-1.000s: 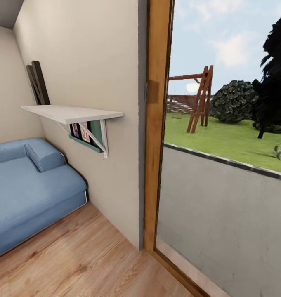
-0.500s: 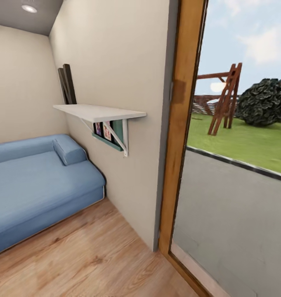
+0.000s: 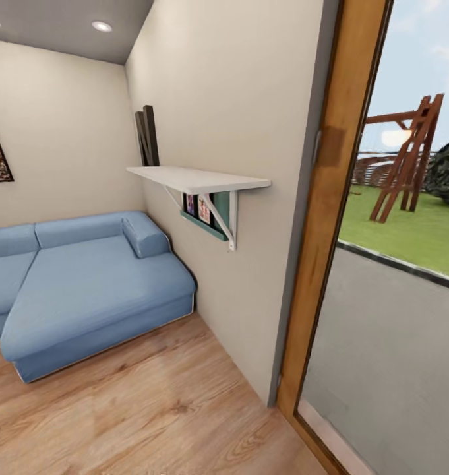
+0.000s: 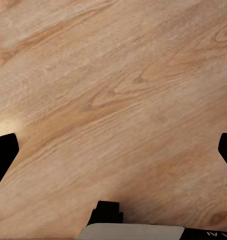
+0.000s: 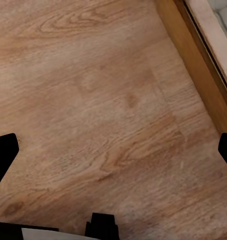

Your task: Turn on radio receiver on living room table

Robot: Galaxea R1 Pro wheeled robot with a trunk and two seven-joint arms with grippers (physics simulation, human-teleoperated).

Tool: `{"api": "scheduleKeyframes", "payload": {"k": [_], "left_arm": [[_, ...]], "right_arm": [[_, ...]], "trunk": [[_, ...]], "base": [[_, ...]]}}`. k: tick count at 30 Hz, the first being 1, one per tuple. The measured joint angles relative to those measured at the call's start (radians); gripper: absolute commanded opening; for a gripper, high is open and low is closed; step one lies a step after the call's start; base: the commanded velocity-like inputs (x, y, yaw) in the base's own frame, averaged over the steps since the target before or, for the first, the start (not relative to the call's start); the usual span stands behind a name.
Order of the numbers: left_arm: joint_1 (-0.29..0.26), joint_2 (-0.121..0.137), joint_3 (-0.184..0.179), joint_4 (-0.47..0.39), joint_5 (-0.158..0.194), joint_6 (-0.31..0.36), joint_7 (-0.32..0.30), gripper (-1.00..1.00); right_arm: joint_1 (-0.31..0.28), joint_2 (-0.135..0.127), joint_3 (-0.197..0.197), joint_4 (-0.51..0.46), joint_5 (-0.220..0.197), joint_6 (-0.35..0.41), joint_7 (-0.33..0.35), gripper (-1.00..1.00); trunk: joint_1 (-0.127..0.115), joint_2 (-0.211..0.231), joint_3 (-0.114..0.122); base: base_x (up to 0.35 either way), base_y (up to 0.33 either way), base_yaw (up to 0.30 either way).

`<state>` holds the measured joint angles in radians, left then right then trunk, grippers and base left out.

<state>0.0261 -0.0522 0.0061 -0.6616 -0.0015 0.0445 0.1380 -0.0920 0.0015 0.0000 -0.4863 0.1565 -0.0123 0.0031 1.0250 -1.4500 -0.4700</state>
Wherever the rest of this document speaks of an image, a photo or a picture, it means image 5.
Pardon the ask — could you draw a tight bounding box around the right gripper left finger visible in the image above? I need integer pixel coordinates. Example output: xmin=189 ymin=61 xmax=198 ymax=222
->
xmin=0 ymin=133 xmax=19 ymax=182

